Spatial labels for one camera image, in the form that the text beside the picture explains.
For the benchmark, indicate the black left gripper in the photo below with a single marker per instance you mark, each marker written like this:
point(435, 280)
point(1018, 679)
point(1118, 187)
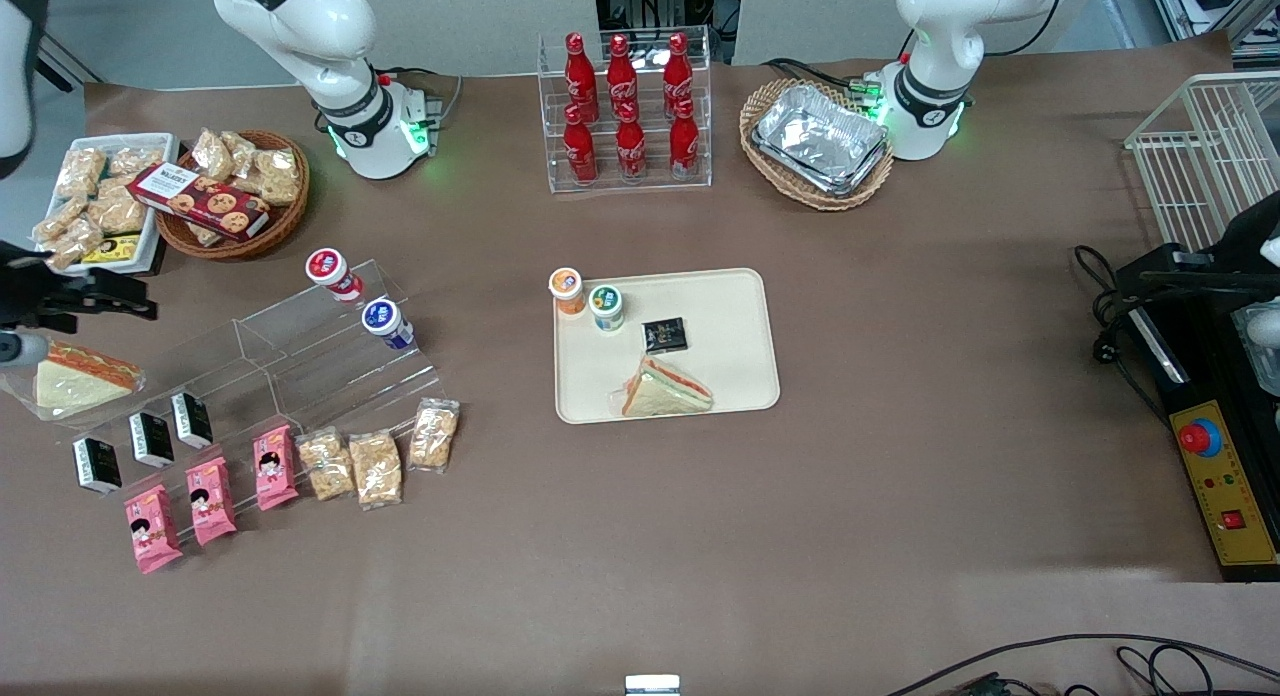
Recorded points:
point(1243, 277)

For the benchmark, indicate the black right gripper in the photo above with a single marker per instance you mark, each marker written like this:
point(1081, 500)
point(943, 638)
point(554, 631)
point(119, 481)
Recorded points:
point(30, 287)

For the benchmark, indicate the green gum bottle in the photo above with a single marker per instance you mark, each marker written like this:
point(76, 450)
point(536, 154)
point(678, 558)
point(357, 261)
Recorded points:
point(606, 308)

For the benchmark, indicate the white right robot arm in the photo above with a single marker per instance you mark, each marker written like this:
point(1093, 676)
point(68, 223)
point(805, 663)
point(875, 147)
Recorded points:
point(310, 36)

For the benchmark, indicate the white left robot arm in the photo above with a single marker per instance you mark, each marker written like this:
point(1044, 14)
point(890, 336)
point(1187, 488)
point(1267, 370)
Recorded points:
point(940, 36)

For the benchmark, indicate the red gum bottle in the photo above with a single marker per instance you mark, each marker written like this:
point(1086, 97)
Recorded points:
point(330, 270)

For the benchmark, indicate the blue gum bottle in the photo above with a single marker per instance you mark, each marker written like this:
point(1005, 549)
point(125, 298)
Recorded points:
point(384, 320)

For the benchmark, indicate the orange gum bottle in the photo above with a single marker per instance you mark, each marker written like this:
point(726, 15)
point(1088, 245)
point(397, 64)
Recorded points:
point(567, 289)

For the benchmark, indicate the beige plastic tray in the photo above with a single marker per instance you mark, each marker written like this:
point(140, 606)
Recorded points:
point(730, 356)

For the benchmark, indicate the yellow black snack pack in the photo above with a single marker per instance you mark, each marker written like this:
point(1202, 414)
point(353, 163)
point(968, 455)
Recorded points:
point(112, 249)

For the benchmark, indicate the clear rice cracker pack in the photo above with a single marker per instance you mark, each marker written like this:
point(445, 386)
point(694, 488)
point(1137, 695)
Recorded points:
point(58, 221)
point(278, 176)
point(135, 161)
point(242, 151)
point(118, 211)
point(205, 234)
point(325, 464)
point(212, 154)
point(435, 434)
point(80, 172)
point(376, 468)
point(70, 248)

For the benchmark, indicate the wrapped triangle sandwich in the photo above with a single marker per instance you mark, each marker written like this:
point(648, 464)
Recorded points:
point(80, 381)
point(665, 391)

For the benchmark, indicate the white rectangular bin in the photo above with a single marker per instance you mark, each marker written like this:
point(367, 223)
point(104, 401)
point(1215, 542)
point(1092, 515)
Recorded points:
point(160, 176)

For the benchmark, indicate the red cookie box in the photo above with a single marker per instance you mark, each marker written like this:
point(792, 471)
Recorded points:
point(200, 200)

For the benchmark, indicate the small black white box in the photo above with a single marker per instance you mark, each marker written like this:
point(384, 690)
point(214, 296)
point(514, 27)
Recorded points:
point(152, 438)
point(97, 464)
point(191, 419)

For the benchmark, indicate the round wicker basket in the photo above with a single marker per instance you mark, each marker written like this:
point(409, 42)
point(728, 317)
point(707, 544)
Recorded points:
point(800, 198)
point(270, 226)

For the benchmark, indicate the black yellow control box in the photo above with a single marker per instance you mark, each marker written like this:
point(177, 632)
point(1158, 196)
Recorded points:
point(1220, 476)

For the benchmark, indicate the clear acrylic tiered stand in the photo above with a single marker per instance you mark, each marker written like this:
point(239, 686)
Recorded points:
point(320, 376)

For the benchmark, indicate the pink cartoon snack pack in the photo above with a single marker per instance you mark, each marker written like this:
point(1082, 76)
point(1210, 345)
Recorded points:
point(211, 500)
point(153, 528)
point(275, 466)

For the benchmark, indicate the aluminium foil container stack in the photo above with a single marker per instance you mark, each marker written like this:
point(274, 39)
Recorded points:
point(820, 136)

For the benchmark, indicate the red cola bottle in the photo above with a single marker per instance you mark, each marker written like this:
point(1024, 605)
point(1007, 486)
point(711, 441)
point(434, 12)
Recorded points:
point(678, 74)
point(684, 141)
point(630, 148)
point(580, 81)
point(580, 148)
point(622, 76)

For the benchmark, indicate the small black snack packet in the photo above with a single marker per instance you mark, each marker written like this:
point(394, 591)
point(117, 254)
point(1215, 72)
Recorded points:
point(665, 333)

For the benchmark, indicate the clear acrylic bottle rack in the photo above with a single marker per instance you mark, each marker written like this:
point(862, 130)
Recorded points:
point(650, 176)

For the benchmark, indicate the black equipment rack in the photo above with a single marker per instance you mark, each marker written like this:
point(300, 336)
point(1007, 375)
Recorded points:
point(650, 1)

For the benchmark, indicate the small white device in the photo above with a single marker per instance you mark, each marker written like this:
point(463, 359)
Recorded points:
point(652, 686)

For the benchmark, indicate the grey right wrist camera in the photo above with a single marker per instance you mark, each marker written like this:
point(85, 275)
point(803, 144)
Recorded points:
point(22, 349)

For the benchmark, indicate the metal shelf frame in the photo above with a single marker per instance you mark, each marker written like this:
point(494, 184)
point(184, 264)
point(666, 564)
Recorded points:
point(1220, 6)

